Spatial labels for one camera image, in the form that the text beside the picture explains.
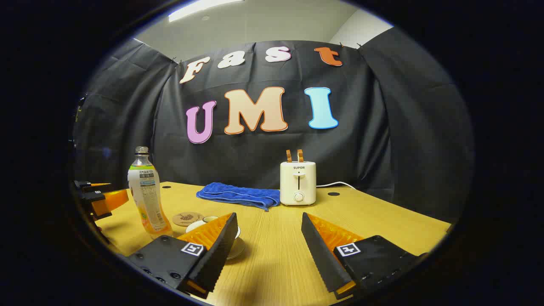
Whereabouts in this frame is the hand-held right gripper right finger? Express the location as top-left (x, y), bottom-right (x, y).
top-left (301, 212), bottom-right (430, 300)

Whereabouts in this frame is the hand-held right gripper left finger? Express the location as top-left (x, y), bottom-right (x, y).
top-left (127, 212), bottom-right (238, 299)

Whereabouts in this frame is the round cork coaster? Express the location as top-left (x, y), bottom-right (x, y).
top-left (172, 212), bottom-right (204, 227)

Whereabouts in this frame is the clear water bottle orange label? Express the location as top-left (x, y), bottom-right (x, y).
top-left (127, 146), bottom-right (173, 239)

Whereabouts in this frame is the blue folded towel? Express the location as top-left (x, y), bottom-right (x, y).
top-left (196, 182), bottom-right (281, 212)

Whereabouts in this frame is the cream toaster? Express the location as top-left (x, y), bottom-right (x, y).
top-left (280, 161), bottom-right (317, 207)

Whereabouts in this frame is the black backdrop cloth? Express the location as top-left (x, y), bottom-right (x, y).
top-left (72, 26), bottom-right (474, 224)

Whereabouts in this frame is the white toaster cable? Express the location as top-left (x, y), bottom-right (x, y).
top-left (316, 181), bottom-right (357, 190)

